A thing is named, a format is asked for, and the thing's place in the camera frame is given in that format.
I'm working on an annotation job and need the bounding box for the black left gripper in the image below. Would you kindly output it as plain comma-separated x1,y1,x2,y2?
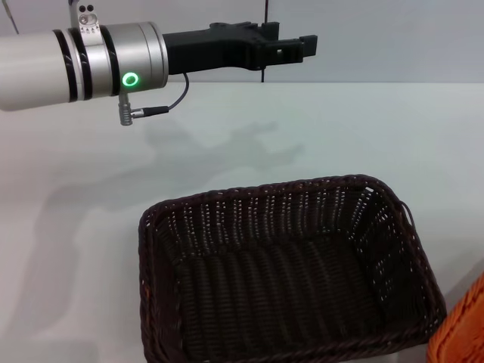
162,21,318,76

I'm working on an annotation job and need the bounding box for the orange wicker basket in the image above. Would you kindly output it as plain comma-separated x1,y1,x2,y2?
426,270,484,363

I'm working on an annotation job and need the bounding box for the dark brown wicker basket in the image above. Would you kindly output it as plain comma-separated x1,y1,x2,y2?
138,173,448,363

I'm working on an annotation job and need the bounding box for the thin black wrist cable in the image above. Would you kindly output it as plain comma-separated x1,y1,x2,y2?
119,71,190,127

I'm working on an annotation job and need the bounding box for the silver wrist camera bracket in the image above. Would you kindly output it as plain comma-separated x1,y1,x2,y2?
67,0,102,37

